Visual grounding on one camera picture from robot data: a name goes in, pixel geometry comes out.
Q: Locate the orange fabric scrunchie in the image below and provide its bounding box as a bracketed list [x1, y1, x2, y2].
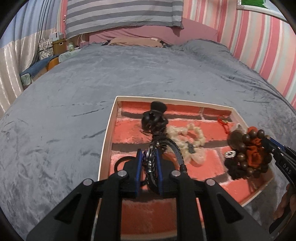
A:
[246, 135, 268, 169]

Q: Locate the brown wooden bead bracelet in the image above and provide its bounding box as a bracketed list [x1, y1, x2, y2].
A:
[223, 128, 273, 180]

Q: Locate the cream fluffy scrunchie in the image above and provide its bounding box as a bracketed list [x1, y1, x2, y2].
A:
[166, 123, 206, 167]

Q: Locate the right hand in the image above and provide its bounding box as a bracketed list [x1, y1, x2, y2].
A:
[273, 184, 296, 220]

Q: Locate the small red charm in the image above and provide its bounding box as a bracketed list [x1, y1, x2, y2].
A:
[217, 118, 230, 135]

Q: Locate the tray with brick pattern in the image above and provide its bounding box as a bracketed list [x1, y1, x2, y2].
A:
[97, 95, 275, 240]

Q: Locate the black hair claw clip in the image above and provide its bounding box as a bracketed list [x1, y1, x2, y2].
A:
[142, 101, 168, 135]

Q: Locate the framed picture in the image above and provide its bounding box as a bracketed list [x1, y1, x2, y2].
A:
[237, 0, 287, 22]

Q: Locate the pink headboard cushion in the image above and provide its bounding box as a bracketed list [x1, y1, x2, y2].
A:
[89, 18, 218, 45]

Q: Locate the blue folded cloth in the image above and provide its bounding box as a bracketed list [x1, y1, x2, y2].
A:
[20, 55, 59, 77]

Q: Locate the brown storage box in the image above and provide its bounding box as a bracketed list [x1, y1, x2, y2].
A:
[52, 39, 67, 55]

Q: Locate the beige folded cloth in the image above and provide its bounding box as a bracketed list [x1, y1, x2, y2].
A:
[108, 37, 163, 48]

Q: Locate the blue white curtain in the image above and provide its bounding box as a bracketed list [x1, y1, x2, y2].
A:
[1, 1, 61, 115]

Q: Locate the grey striped pillow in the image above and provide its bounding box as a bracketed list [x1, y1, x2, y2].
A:
[65, 1, 184, 39]

